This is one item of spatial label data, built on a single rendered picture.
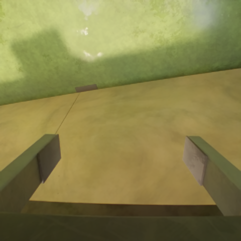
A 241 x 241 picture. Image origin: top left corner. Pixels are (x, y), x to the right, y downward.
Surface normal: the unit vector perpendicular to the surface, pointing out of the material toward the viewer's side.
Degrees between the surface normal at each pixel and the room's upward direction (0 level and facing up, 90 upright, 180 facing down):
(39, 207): 90
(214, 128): 90
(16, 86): 0
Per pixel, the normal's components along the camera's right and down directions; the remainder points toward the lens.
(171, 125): -0.22, -0.74
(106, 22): -0.13, 0.64
